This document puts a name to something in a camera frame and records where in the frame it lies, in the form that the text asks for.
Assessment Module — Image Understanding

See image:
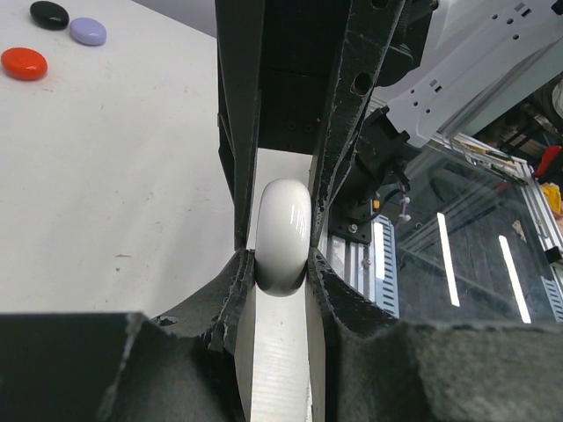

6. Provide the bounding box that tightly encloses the grey slotted cable duct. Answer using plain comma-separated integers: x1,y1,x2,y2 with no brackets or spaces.
373,216,399,318

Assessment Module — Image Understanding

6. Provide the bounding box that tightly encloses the lilac charging case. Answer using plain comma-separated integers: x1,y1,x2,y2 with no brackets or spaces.
69,18,107,47

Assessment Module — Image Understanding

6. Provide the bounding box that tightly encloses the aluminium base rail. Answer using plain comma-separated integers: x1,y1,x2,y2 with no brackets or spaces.
319,218,370,300

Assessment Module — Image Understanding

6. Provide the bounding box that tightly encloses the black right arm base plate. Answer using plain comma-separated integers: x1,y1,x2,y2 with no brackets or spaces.
328,194,373,245

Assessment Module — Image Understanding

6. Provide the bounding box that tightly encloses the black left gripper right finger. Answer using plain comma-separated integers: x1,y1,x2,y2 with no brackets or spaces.
305,252,562,421

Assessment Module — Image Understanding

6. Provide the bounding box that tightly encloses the orange charging case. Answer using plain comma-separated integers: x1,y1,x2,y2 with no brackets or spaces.
1,47,48,81

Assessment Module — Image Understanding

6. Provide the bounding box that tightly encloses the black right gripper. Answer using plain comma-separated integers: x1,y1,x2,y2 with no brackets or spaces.
215,0,423,251

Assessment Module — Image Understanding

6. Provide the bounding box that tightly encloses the white charging case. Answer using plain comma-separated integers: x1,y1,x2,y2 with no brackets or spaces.
254,178,311,297

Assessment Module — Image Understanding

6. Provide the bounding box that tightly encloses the black charging case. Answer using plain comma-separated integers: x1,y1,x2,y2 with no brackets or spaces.
29,1,69,31

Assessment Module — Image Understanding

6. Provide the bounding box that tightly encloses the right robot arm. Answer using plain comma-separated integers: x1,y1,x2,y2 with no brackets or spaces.
215,0,562,249

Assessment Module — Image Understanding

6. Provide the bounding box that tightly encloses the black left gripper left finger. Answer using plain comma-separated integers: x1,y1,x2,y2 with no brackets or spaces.
1,249,254,421

